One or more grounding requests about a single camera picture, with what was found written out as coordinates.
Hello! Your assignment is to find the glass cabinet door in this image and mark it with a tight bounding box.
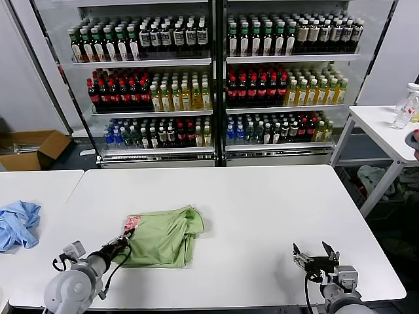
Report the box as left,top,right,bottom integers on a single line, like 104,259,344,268
330,0,399,166
6,0,99,158

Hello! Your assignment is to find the dark mesh storage crate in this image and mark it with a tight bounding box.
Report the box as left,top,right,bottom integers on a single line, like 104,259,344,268
337,166,368,210

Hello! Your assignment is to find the white beverage display cabinet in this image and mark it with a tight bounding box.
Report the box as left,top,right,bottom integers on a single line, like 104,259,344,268
225,0,393,167
32,0,217,169

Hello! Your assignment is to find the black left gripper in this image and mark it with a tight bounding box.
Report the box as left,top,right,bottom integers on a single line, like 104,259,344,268
98,228,135,262

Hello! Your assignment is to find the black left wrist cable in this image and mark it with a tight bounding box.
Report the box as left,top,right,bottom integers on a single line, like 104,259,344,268
52,245,132,301

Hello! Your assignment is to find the white side table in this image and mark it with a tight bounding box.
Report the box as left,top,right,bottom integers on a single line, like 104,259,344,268
329,105,419,217

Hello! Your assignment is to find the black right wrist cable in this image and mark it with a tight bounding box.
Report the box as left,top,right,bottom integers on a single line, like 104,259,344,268
304,273,325,314

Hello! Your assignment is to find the white cloth pile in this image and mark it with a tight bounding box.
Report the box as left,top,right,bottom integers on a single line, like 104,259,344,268
356,165,396,197

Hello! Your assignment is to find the white metal shelf board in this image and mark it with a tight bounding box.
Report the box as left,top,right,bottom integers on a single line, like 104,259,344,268
99,146,215,162
71,58,213,69
225,103,346,116
224,141,335,155
225,53,361,65
90,109,213,118

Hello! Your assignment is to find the grey green cloth pile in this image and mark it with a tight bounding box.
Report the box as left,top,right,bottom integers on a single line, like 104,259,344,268
397,169,419,200

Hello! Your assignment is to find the crumpled light blue cloth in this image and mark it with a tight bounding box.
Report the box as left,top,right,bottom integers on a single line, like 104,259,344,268
0,200,42,253

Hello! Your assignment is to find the dark bottle beige label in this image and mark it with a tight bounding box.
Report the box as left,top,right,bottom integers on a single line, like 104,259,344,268
352,19,364,52
308,20,320,54
296,20,310,54
330,20,343,53
341,20,354,52
319,20,331,53

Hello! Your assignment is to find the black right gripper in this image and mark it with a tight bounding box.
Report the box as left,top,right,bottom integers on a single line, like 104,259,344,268
293,241,341,279

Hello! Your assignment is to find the yellow juice bottle green label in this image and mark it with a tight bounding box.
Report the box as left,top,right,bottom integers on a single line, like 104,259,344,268
191,82,202,111
181,82,192,111
285,79,297,107
150,84,162,113
306,79,317,106
316,78,327,105
200,81,211,110
295,79,307,106
160,84,172,112
325,78,337,105
171,83,182,112
335,77,348,105

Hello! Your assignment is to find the dark bottle navy label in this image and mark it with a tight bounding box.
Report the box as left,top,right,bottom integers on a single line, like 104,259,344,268
172,21,185,53
137,23,151,55
184,20,197,52
160,22,172,54
196,20,208,52
149,22,161,55

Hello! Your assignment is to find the dark tea bottle green cap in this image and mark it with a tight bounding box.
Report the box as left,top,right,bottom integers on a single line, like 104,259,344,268
69,29,83,63
238,22,251,57
249,22,263,57
103,27,117,62
261,22,274,56
273,22,285,56
91,27,105,62
115,26,128,61
126,26,139,61
227,21,240,57
81,28,95,63
284,21,296,56

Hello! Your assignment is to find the clear bottle white cap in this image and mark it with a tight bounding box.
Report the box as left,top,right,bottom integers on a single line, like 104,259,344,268
395,82,419,114

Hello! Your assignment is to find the open cardboard box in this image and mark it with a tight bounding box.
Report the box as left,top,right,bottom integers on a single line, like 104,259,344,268
0,130,72,172

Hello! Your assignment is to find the bundle of metal rods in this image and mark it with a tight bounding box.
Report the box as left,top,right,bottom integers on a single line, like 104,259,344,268
0,142,41,155

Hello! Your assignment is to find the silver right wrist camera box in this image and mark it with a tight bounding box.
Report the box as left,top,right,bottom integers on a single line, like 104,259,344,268
333,265,359,291

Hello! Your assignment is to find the clear bottle red label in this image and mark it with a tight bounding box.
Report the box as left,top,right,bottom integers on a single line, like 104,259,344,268
391,93,419,130

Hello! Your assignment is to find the light green t-shirt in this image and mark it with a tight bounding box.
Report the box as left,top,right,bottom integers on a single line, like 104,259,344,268
120,204,206,270

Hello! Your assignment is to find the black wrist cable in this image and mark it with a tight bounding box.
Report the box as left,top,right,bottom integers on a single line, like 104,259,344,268
52,245,132,301
304,273,325,314

